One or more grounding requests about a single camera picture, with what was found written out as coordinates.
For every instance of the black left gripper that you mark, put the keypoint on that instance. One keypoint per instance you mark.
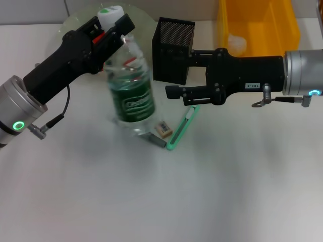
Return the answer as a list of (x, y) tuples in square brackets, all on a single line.
[(68, 60)]

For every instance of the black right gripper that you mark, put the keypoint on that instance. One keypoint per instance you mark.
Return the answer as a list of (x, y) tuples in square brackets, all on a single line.
[(247, 73)]

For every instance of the white paper ball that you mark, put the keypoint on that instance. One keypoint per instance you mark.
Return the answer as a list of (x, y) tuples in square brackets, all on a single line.
[(237, 44)]

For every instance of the green utility knife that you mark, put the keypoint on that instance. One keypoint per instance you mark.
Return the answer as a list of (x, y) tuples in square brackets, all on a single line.
[(180, 128)]

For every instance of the clear water bottle green label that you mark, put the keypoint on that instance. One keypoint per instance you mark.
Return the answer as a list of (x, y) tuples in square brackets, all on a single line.
[(131, 100)]

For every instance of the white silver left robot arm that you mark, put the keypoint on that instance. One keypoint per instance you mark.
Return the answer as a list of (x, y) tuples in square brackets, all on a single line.
[(15, 106)]

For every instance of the translucent wavy fruit plate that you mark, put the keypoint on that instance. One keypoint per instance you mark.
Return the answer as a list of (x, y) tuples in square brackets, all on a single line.
[(145, 30)]

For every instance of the black mesh pen holder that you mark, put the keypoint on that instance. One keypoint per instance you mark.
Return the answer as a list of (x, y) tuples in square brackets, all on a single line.
[(171, 37)]

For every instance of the beige eraser with barcode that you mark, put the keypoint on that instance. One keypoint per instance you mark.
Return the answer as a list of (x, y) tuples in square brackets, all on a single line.
[(164, 129)]

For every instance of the grey marker pen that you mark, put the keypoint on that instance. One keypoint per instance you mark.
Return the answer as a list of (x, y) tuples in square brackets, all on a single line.
[(156, 141)]

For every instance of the yellow plastic storage bin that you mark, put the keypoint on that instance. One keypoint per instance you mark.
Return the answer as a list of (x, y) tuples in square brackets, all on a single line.
[(277, 30)]

